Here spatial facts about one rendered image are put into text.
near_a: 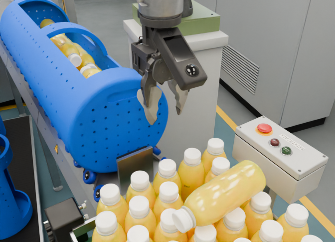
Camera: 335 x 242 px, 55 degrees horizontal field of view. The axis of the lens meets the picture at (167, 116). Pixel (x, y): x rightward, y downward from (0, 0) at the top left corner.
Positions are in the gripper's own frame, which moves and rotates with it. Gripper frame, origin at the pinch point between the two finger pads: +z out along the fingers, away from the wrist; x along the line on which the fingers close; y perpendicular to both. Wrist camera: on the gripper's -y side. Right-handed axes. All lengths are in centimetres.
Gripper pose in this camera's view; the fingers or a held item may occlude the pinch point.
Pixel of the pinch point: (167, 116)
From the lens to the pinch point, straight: 64.9
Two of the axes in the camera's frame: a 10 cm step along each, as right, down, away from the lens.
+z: 0.0, 8.2, 5.7
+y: -5.5, -4.8, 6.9
